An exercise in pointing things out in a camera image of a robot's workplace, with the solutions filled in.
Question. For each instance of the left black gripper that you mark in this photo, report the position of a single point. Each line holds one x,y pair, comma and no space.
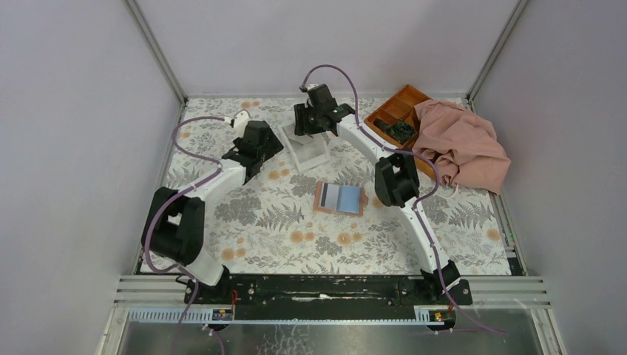
271,146

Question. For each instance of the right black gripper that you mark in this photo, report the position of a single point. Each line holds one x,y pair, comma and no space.
300,115

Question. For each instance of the tan leather card holder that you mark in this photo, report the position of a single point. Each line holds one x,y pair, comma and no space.
352,200

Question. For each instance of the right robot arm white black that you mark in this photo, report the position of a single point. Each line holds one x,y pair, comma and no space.
396,181

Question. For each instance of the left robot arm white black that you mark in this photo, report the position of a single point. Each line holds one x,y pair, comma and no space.
175,223

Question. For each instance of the white plastic card box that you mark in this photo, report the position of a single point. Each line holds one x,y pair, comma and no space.
307,151

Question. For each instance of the floral table mat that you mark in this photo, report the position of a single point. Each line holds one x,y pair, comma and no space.
269,225

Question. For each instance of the orange wooden tray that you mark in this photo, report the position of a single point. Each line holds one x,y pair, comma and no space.
400,107

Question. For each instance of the dark green items in tray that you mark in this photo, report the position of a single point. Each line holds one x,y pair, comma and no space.
400,131

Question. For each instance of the pink cloth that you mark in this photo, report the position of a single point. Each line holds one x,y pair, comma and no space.
462,145

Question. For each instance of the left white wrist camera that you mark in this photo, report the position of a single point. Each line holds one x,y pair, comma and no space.
240,120

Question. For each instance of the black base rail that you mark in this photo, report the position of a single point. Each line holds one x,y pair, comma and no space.
316,297

